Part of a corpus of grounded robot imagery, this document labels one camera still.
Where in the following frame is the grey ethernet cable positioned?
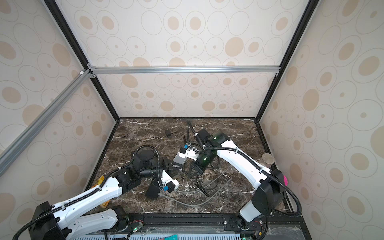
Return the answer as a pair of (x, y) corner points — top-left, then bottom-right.
(158, 178), (233, 207)
(173, 172), (226, 193)

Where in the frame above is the thin black adapter cable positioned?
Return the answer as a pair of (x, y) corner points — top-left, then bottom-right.
(172, 130), (188, 145)

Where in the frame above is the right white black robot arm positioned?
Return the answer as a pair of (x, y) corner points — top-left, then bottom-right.
(186, 121), (302, 225)

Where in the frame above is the horizontal aluminium rail back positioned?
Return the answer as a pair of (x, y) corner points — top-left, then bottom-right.
(87, 66), (281, 76)

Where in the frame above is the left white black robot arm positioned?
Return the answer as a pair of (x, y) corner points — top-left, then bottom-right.
(13, 145), (183, 240)

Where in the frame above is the small black power adapter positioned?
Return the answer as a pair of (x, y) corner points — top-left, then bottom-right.
(165, 130), (174, 138)

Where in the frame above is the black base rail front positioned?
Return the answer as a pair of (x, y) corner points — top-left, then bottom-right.
(52, 212), (313, 240)

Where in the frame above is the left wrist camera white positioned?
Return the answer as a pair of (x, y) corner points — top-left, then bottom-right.
(161, 170), (179, 193)

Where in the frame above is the white network switch box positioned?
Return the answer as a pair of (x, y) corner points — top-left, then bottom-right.
(172, 152), (187, 167)

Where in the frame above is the yellow snack bag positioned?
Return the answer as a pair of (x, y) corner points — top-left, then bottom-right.
(89, 175), (112, 208)

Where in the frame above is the diagonal aluminium rail left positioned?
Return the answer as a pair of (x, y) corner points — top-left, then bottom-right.
(1, 70), (91, 175)

